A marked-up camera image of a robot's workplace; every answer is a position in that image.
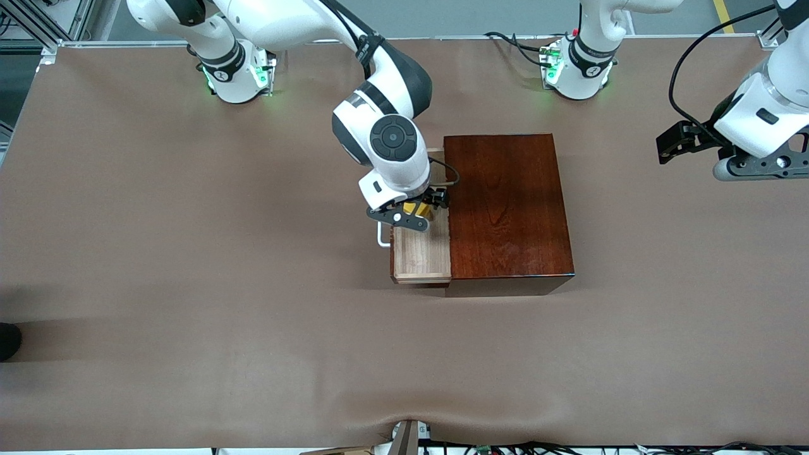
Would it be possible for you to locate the dark brown wooden cabinet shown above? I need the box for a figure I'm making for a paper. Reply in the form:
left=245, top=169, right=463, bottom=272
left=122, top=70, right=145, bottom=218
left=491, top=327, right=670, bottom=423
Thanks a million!
left=442, top=133, right=576, bottom=298

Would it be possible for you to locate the brown table cover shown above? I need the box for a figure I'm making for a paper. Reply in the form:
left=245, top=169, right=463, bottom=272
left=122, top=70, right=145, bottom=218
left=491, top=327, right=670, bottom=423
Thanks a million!
left=0, top=35, right=809, bottom=452

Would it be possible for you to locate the black round object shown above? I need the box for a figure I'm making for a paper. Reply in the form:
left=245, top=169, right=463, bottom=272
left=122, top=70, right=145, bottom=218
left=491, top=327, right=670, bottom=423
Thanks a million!
left=0, top=322, right=23, bottom=362

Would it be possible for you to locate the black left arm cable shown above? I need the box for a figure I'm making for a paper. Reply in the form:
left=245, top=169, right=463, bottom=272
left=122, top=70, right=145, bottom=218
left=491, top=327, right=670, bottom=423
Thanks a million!
left=668, top=5, right=778, bottom=148

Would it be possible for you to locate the aluminium frame profile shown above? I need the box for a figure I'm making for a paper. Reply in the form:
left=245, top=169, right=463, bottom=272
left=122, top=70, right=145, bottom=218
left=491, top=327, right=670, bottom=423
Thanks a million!
left=758, top=16, right=788, bottom=50
left=0, top=0, right=95, bottom=64

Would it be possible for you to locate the black left base cable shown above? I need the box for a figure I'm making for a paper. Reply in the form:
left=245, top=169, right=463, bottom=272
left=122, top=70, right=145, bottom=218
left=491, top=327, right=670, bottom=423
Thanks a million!
left=484, top=28, right=569, bottom=69

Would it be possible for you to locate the metal table clamp bracket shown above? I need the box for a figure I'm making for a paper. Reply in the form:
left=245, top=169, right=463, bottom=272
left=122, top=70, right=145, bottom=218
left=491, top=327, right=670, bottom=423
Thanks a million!
left=389, top=419, right=432, bottom=455

